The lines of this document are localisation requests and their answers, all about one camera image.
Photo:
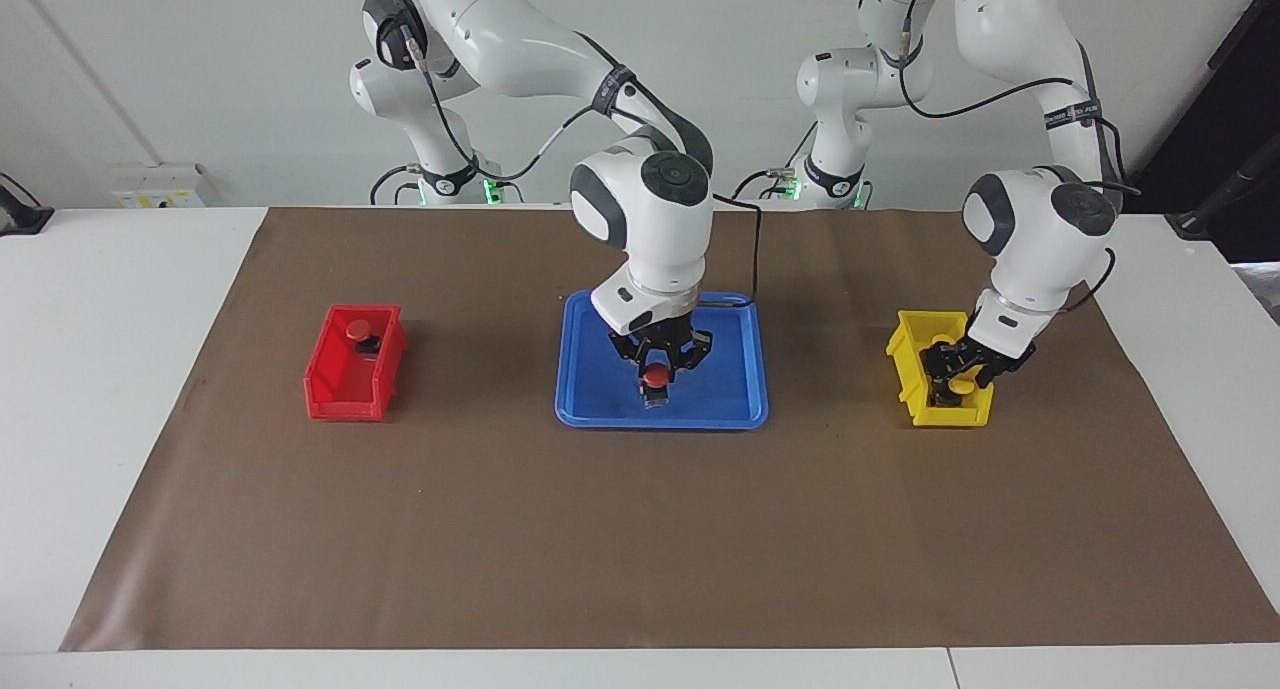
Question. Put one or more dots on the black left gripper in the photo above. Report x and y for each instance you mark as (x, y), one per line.
(995, 357)

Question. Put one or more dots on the white wall outlet box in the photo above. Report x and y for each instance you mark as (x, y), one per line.
(155, 187)

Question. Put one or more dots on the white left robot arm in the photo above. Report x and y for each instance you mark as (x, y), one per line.
(1020, 239)

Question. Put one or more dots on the brown paper table mat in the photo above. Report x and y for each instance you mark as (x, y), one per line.
(600, 529)

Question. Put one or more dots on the black clamp mount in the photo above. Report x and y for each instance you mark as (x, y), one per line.
(20, 214)

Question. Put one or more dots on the blue plastic tray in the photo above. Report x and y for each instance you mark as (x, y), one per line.
(720, 389)

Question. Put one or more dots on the red push button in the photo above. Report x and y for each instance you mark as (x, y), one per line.
(656, 375)
(358, 331)

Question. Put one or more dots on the yellow push button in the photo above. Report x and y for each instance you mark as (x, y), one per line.
(962, 381)
(940, 341)

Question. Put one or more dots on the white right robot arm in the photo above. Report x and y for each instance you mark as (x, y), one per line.
(500, 29)

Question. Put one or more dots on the yellow plastic storage bin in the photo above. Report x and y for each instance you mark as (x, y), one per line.
(960, 416)

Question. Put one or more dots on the red plastic storage bin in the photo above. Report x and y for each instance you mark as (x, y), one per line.
(345, 406)

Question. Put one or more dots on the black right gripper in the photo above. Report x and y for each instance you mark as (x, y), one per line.
(665, 337)

